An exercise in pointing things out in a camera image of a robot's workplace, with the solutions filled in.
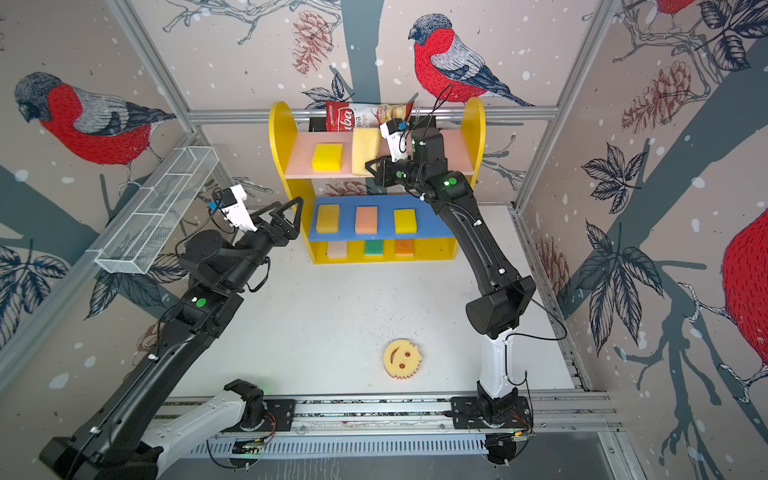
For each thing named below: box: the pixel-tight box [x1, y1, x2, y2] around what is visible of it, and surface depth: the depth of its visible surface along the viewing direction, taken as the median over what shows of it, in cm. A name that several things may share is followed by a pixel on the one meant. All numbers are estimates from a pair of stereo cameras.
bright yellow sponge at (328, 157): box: [311, 143, 344, 171], surface depth 75 cm
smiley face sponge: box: [384, 339, 422, 379], surface depth 82 cm
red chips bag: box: [325, 94, 419, 132], surface depth 88 cm
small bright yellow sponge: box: [394, 208, 417, 234], surface depth 97 cm
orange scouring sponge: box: [395, 239, 415, 257], surface depth 109 cm
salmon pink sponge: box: [355, 206, 378, 235], surface depth 97 cm
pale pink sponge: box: [328, 241, 348, 259], surface depth 106 cm
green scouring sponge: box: [364, 240, 384, 256], surface depth 108 cm
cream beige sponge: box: [352, 128, 381, 176], surface depth 72 cm
